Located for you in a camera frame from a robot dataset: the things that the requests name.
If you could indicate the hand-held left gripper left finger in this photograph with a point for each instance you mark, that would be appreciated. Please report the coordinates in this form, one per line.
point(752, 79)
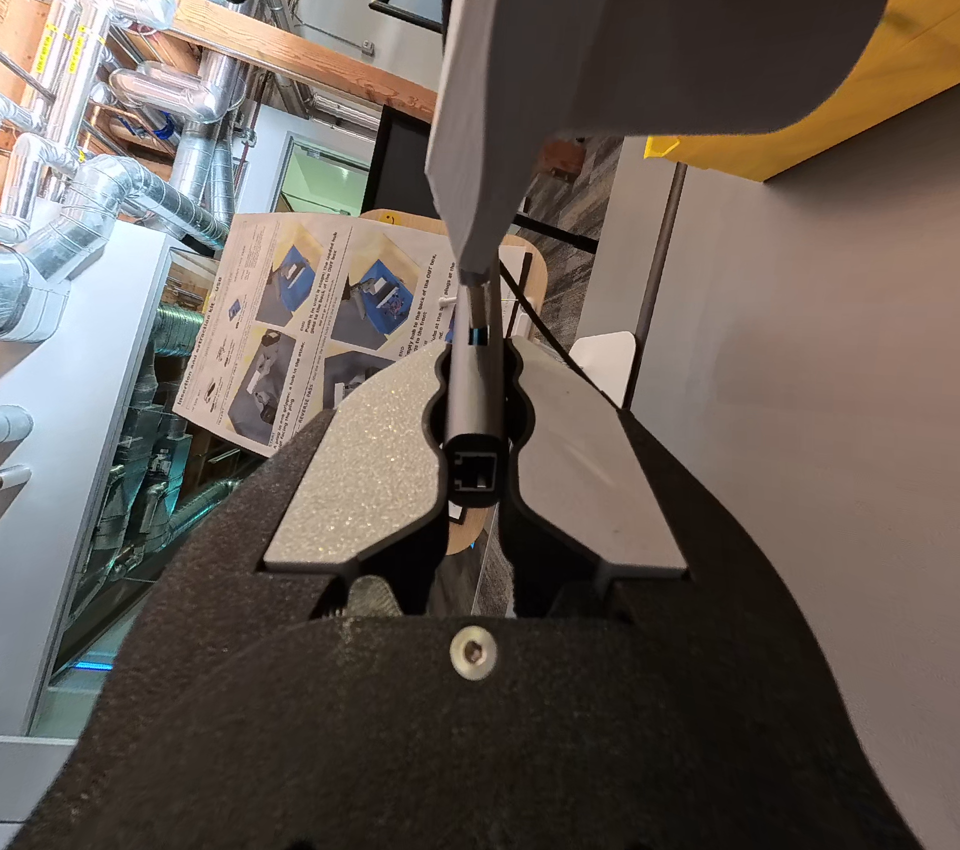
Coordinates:
point(352, 482)

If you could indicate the wooden document stand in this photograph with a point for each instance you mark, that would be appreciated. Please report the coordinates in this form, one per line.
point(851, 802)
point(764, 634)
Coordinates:
point(604, 362)

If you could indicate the black monitor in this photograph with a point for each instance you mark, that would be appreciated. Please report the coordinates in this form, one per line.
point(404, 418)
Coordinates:
point(397, 167)

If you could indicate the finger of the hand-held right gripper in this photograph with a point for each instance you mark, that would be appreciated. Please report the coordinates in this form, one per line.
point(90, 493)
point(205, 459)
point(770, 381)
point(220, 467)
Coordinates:
point(600, 40)

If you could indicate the cluster of silver ceiling pipes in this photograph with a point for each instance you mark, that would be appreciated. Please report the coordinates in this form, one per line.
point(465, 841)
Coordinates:
point(82, 40)

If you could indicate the grey usb hub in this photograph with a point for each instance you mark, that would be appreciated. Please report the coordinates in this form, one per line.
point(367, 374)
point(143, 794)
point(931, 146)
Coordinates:
point(476, 407)

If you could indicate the silver spiral air duct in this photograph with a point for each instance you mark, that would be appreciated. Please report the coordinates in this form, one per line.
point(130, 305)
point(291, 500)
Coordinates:
point(112, 190)

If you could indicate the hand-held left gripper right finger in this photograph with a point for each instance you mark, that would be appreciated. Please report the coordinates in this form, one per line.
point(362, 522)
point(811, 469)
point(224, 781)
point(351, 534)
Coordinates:
point(592, 482)

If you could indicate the yellow plastic bin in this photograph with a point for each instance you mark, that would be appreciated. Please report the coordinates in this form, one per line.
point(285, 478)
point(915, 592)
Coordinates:
point(885, 100)

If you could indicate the printed instruction sheet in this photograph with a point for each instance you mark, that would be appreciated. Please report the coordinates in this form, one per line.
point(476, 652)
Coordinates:
point(300, 310)

